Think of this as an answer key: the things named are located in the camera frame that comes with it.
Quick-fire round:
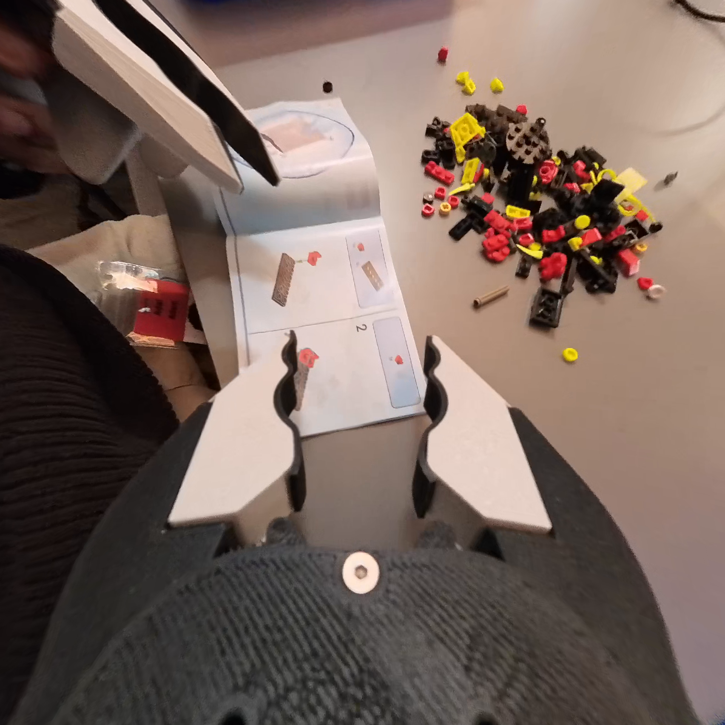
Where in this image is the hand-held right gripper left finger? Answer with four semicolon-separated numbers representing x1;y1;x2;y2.
167;330;308;546

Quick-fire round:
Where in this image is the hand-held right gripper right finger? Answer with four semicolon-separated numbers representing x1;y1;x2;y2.
411;334;554;548

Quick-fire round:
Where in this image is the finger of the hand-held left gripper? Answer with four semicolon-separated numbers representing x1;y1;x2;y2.
96;0;282;188
52;0;245;194

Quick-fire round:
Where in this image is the black toy brick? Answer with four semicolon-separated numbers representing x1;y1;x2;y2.
528;288;564;329

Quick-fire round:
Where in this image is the light blue booklet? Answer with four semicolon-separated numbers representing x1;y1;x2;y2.
215;97;427;438

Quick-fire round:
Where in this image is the pile of toy bricks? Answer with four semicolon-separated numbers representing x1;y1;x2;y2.
420;103;663;295

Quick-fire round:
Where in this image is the person's left hand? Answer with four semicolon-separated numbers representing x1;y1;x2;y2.
0;23;64;176

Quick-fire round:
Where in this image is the clear bag of bricks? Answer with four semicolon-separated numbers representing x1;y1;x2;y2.
96;259;207;346

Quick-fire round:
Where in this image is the black cable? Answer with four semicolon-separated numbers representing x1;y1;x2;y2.
673;0;725;23

